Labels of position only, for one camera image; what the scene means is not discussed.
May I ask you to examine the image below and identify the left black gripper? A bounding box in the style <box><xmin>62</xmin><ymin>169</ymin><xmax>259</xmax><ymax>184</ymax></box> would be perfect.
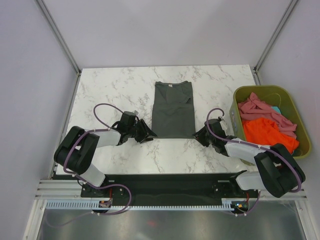
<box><xmin>127</xmin><ymin>119</ymin><xmax>156</xmax><ymax>144</ymax></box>

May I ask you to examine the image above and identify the dark grey t shirt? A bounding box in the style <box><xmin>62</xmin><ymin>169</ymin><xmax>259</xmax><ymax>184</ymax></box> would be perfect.
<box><xmin>151</xmin><ymin>81</ymin><xmax>196</xmax><ymax>139</ymax></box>

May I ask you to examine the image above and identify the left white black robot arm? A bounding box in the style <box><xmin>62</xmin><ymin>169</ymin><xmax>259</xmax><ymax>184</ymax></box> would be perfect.
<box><xmin>53</xmin><ymin>117</ymin><xmax>157</xmax><ymax>197</ymax></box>

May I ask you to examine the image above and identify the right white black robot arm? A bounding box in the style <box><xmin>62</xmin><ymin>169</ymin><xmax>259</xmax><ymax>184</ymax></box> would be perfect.
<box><xmin>193</xmin><ymin>126</ymin><xmax>306</xmax><ymax>198</ymax></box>

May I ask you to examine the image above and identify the pink t shirt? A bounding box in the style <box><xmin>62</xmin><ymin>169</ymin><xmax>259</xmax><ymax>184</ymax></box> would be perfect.
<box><xmin>237</xmin><ymin>92</ymin><xmax>297</xmax><ymax>139</ymax></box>

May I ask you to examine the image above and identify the orange t shirt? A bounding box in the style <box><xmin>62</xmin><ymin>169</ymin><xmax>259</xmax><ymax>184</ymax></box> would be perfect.
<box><xmin>242</xmin><ymin>118</ymin><xmax>300</xmax><ymax>154</ymax></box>

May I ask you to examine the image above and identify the teal cloth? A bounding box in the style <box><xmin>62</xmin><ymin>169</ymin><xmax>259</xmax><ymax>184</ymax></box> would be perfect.
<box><xmin>271</xmin><ymin>106</ymin><xmax>281</xmax><ymax>114</ymax></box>

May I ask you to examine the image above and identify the olive green plastic bin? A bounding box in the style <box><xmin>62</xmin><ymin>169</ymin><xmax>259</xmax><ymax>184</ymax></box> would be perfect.
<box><xmin>229</xmin><ymin>85</ymin><xmax>312</xmax><ymax>160</ymax></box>

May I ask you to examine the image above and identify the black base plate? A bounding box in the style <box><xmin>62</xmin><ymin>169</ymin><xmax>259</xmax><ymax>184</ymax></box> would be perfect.
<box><xmin>81</xmin><ymin>173</ymin><xmax>258</xmax><ymax>204</ymax></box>

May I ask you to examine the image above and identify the white slotted cable duct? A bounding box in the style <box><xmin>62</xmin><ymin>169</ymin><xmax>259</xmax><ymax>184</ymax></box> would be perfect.
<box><xmin>45</xmin><ymin>198</ymin><xmax>248</xmax><ymax>213</ymax></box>

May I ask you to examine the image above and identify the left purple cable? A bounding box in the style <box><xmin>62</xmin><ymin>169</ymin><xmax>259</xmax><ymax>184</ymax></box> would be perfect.
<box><xmin>46</xmin><ymin>103</ymin><xmax>133</xmax><ymax>228</ymax></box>

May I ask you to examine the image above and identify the aluminium front rail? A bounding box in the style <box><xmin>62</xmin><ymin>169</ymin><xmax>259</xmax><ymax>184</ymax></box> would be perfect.
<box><xmin>35</xmin><ymin>179</ymin><xmax>308</xmax><ymax>201</ymax></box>

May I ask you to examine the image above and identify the left aluminium frame post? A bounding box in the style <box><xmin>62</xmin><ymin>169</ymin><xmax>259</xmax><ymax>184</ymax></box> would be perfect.
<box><xmin>33</xmin><ymin>0</ymin><xmax>83</xmax><ymax>75</ymax></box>

